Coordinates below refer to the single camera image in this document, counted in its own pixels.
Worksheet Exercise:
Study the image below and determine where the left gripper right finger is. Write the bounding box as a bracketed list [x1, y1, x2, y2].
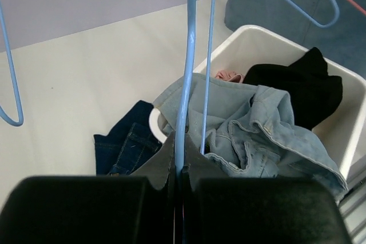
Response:
[182, 137, 351, 243]

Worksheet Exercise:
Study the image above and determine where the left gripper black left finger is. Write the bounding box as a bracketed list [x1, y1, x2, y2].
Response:
[1, 135, 175, 243]

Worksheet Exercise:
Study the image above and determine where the dark blue denim skirt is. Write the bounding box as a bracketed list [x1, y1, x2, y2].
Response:
[94, 101, 162, 175]

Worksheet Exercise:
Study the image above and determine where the light blue denim skirt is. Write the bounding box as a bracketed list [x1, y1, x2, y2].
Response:
[153, 73, 349, 202]

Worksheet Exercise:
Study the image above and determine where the pink skirt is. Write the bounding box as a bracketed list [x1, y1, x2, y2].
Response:
[215, 70, 244, 83]

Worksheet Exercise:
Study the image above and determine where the light blue wire hanger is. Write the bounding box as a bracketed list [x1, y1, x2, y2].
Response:
[1, 6, 24, 127]

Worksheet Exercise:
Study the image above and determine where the black skirt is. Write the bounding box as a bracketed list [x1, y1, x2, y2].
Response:
[243, 47, 343, 130]

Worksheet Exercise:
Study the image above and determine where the blue hanger of dark denim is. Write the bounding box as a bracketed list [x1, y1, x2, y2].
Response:
[174, 0, 215, 177]

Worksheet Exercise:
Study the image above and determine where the front aluminium rail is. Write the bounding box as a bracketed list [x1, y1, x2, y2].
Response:
[339, 165, 366, 243]

